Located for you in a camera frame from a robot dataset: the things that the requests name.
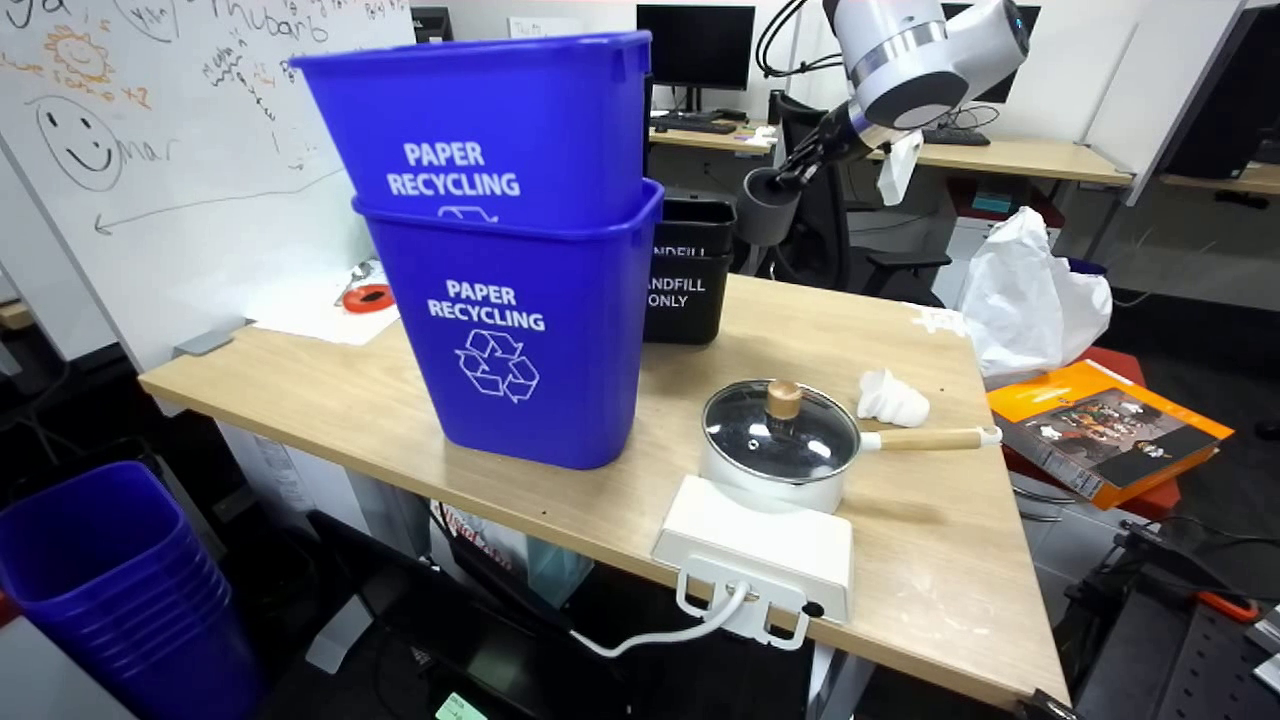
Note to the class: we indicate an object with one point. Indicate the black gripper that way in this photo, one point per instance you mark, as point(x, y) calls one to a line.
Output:
point(828, 146)

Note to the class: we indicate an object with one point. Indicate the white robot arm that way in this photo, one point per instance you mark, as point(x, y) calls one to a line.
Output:
point(920, 52)

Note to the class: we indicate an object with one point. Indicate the black plastic waste bin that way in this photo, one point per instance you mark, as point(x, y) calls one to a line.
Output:
point(687, 323)

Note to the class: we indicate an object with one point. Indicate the blue paper recycling bin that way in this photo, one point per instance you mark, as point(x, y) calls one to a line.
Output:
point(504, 104)
point(535, 403)

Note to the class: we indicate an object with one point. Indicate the black mesh office chair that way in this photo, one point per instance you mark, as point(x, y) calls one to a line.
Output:
point(833, 224)

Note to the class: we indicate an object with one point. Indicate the short wooden office desk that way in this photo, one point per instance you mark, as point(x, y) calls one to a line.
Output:
point(706, 141)

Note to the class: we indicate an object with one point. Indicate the black keyboard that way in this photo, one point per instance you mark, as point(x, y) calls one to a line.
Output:
point(692, 124)
point(955, 137)

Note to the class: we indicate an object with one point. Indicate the crumpled white tissue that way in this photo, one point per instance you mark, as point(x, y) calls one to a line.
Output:
point(891, 399)

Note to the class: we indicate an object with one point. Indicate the long wooden office desk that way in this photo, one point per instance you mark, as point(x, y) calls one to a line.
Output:
point(1041, 162)

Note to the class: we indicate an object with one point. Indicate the glass lid with wooden knob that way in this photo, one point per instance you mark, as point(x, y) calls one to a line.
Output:
point(782, 435)

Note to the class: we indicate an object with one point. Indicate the white plastic bag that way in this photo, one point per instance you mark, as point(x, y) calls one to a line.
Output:
point(1021, 301)

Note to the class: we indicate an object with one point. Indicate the white flat box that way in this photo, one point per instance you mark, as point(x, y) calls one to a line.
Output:
point(755, 540)

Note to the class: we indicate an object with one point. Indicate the orange and black book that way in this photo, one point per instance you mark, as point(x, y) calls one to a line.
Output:
point(1106, 435)

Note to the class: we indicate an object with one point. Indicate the orange tape roll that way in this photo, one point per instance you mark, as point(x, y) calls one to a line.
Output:
point(366, 298)

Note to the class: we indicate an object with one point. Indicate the white paper sheet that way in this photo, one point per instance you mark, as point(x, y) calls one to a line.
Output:
point(312, 323)

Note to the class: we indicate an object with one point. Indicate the whiteboard with smiley drawing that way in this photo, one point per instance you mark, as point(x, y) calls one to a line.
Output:
point(202, 162)

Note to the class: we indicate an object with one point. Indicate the grey whiteboard eraser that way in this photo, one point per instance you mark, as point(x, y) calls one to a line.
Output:
point(215, 337)

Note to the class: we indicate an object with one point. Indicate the black cart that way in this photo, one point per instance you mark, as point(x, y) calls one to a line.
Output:
point(1174, 655)

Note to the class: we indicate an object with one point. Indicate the whiteboard with handwriting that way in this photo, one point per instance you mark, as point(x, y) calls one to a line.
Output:
point(43, 267)

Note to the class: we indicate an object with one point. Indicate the blue crate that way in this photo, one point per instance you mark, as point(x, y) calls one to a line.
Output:
point(123, 587)

